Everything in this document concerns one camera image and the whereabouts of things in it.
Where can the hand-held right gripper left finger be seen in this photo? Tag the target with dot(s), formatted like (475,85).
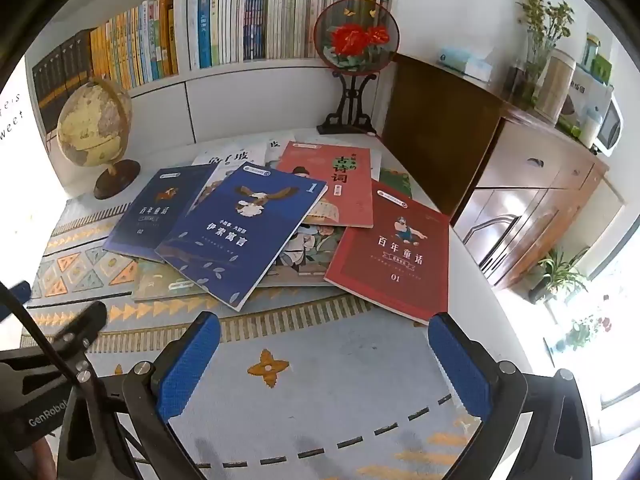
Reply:
(190,362)

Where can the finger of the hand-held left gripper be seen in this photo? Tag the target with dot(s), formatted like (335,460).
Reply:
(19,292)
(85,325)

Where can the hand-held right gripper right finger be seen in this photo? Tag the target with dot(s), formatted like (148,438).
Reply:
(457,365)

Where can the olive green insect book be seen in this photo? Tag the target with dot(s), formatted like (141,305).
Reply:
(160,285)

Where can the red book with cartoon man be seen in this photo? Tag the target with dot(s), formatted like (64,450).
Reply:
(390,260)

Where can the navy horse rider book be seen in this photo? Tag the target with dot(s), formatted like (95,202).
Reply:
(145,210)

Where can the blue eagle book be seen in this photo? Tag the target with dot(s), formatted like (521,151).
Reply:
(240,230)

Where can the light blue cartoon figures book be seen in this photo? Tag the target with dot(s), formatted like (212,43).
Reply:
(310,255)

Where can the dark green beetle book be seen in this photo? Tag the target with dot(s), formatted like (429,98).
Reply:
(395,181)

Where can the red book with green label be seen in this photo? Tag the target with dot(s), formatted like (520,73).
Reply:
(345,195)

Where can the row of black books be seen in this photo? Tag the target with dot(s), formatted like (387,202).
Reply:
(60,75)

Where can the row of yellow books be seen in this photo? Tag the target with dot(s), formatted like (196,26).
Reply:
(125,50)

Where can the row of white and blue books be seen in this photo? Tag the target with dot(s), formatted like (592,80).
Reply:
(280,20)

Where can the patterned blue grey mat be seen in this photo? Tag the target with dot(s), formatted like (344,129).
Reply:
(310,400)

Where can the red flowering potted plant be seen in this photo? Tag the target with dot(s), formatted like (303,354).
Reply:
(585,332)

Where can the green potted plant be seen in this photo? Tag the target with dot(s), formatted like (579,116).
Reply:
(560,272)

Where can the yellow globe with wooden base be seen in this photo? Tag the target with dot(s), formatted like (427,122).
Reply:
(90,125)

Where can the brown wooden sideboard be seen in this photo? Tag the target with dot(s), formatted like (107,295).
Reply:
(440,130)

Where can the white bookshelf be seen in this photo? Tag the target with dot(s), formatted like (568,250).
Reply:
(225,95)

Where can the white bottle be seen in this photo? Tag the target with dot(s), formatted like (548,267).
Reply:
(591,130)

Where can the white microwave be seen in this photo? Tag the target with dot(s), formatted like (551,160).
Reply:
(610,125)

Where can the tall beige jar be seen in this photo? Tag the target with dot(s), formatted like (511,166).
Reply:
(555,85)

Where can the light blue tissue box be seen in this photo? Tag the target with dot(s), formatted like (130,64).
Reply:
(467,62)

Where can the white printed box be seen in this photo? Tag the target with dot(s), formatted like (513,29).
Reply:
(590,92)

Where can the green boxes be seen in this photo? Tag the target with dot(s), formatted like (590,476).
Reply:
(600,67)

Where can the round embroidered fan on stand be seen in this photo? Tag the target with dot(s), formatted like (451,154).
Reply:
(357,40)

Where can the glass vase with green plants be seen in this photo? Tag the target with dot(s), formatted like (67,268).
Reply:
(542,20)

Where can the group of wall decals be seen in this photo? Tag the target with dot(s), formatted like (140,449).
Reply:
(22,121)

